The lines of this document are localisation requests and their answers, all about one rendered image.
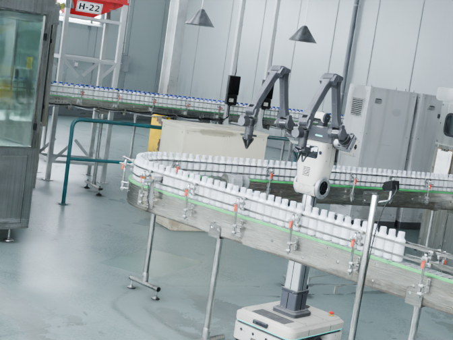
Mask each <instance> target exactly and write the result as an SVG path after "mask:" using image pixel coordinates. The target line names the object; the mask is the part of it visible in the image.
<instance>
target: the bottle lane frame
mask: <svg viewBox="0 0 453 340"><path fill-rule="evenodd" d="M153 194H154V199H155V200H157V201H154V202H153V207H152V209H149V208H146V207H145V209H144V211H145V210H146V212H148V213H152V214H154V215H158V216H160V217H164V218H166V219H170V220H172V221H176V222H178V223H181V224H184V225H187V226H190V227H193V228H196V229H199V230H202V231H205V232H208V233H209V229H210V224H211V223H216V224H218V225H220V226H221V232H220V237H223V238H225V239H229V240H231V241H234V242H237V243H240V244H243V245H246V246H249V247H252V248H255V249H258V250H261V251H263V252H267V253H269V254H273V255H275V256H279V257H281V258H285V259H287V260H291V261H293V262H297V263H299V264H302V265H305V266H308V267H311V268H314V269H317V270H319V271H323V272H325V273H329V274H331V275H335V276H337V277H340V278H343V279H346V280H349V281H352V282H355V283H357V281H358V276H359V270H356V271H353V273H352V274H351V275H348V273H347V270H348V269H349V261H350V258H351V250H352V249H350V248H346V247H343V246H339V245H336V244H333V243H330V242H326V241H324V240H321V239H317V238H314V237H310V236H308V235H304V234H302V233H297V232H295V231H293V232H292V237H291V242H292V243H293V242H295V238H296V237H298V242H297V243H295V244H296V245H297V249H296V250H294V247H295V244H292V246H291V249H292V250H294V251H291V253H289V254H286V249H287V246H288V245H287V242H288V241H289V233H290V230H288V229H284V228H282V227H278V226H275V225H271V224H269V223H265V222H262V221H259V220H255V219H252V218H249V217H245V216H243V215H238V214H237V222H236V225H240V224H241V220H243V225H241V226H237V230H236V232H238V231H239V228H240V227H242V231H241V232H239V233H237V234H236V235H234V236H232V233H231V232H232V230H233V223H234V218H235V213H233V212H229V211H227V210H223V209H220V208H216V207H214V206H210V205H207V204H204V203H201V202H197V201H194V200H190V199H188V202H187V209H191V205H194V206H193V209H192V210H189V211H188V212H187V216H189V215H190V214H191V211H193V215H192V216H190V217H187V218H186V219H185V220H183V214H184V211H183V209H184V208H185V199H186V198H184V197H181V196H178V195H174V194H171V193H168V192H164V191H162V190H157V189H155V188H154V192H153ZM147 209H149V210H148V211H147ZM357 257H360V262H358V263H357V264H359V269H360V265H361V257H362V252H359V251H356V250H355V251H354V255H353V262H357ZM355 268H356V264H355V265H354V266H353V270H355ZM420 278H421V271H420V270H417V269H415V268H411V267H408V266H405V265H402V264H398V263H395V262H391V261H389V260H385V259H382V258H378V257H376V256H372V255H370V259H369V264H368V268H367V274H366V278H365V286H367V287H370V288H373V289H376V290H378V291H382V292H384V293H388V294H390V295H394V296H396V297H399V298H402V299H405V297H406V291H407V289H408V288H409V287H412V288H414V289H418V290H419V283H420ZM427 279H431V281H430V284H429V285H427V286H425V288H426V287H429V291H428V293H426V294H423V300H422V304H421V305H422V306H426V307H428V308H432V309H434V310H438V311H440V312H444V313H446V314H450V315H453V280H450V279H446V278H443V277H440V276H437V275H433V274H431V273H426V272H425V274H424V278H423V284H424V285H426V284H427ZM425 288H423V293H425Z"/></svg>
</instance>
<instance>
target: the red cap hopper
mask: <svg viewBox="0 0 453 340"><path fill-rule="evenodd" d="M73 4H74V9H72V8H71V3H70V8H68V7H66V8H64V9H61V13H60V16H61V17H63V27H62V34H61V45H60V52H59V54H56V53H55V55H54V57H58V58H59V62H58V63H57V62H56V61H55V59H54V61H53V63H54V64H55V66H56V67H57V79H56V81H57V85H59V82H62V77H63V73H64V71H63V66H64V62H65V63H66V64H67V66H68V67H69V69H70V70H71V71H72V72H73V74H74V75H75V77H76V78H78V77H79V75H78V73H77V72H76V71H75V70H74V68H73V67H72V66H71V64H70V63H69V62H68V59H70V60H76V61H86V62H92V63H95V64H94V65H93V66H92V67H91V68H89V69H88V70H87V71H86V72H84V73H83V74H82V75H83V77H84V76H86V75H87V74H88V73H89V72H91V71H92V70H93V69H94V68H95V67H96V66H98V65H99V66H98V77H97V83H96V85H97V86H99V90H100V87H101V86H102V79H103V78H104V77H105V76H106V75H107V74H109V73H110V72H111V71H113V70H114V72H113V82H112V88H113V92H114V91H115V89H116V88H117V85H118V79H119V68H120V62H121V53H122V47H123V37H124V31H125V21H126V15H127V6H128V5H129V3H127V0H73ZM120 7H121V17H120V22H117V21H112V20H110V16H111V11H113V10H115V9H118V8H120ZM104 13H105V17H104V19H100V18H95V17H97V16H100V15H102V14H104ZM70 18H73V19H78V20H86V21H91V22H99V23H104V28H103V33H102V44H101V50H100V59H92V58H86V57H76V56H71V55H65V49H66V42H67V32H68V26H69V19H70ZM109 24H116V25H119V33H118V39H117V50H116V55H115V62H112V61H105V55H106V49H107V39H108V33H109ZM105 64H107V65H113V66H112V67H111V68H110V69H108V70H107V71H106V72H105V73H103V71H104V65H105ZM58 111H59V107H53V114H52V120H51V131H50V138H49V142H48V143H47V144H45V145H44V146H43V147H42V148H40V151H39V157H40V158H41V159H43V160H45V161H46V162H47V166H46V172H45V178H42V179H43V180H45V181H53V180H52V179H51V169H52V163H62V164H66V161H61V160H56V159H57V158H58V157H67V155H66V154H63V153H64V152H65V151H66V150H67V148H68V145H67V146H66V147H65V148H64V149H63V150H61V151H60V152H59V153H58V154H54V153H53V152H54V145H55V140H56V138H55V134H56V129H57V118H58ZM113 117H114V113H111V112H109V114H108V120H113ZM96 126H97V123H92V126H91V132H90V143H89V149H88V153H87V152H86V151H85V149H84V148H83V146H82V145H81V144H80V143H79V142H78V140H77V139H75V140H74V142H75V143H76V144H77V145H78V146H79V147H80V149H81V150H82V152H83V153H84V154H85V156H82V155H72V154H71V157H77V158H87V159H95V158H94V157H93V153H94V155H96V151H95V150H94V143H95V137H96ZM112 126H113V124H107V130H106V136H105V142H104V152H103V158H102V159H105V160H108V159H109V148H110V143H111V132H112ZM47 147H49V149H48V153H44V152H42V151H43V150H44V149H46V148H47ZM45 156H47V157H45ZM38 162H39V158H38ZM70 164H72V165H86V173H83V174H84V175H89V176H93V175H92V174H91V169H92V166H94V163H93V162H81V161H70ZM107 165H108V163H98V166H102V169H101V174H100V181H98V183H105V184H108V183H107V182H105V181H106V175H107Z"/></svg>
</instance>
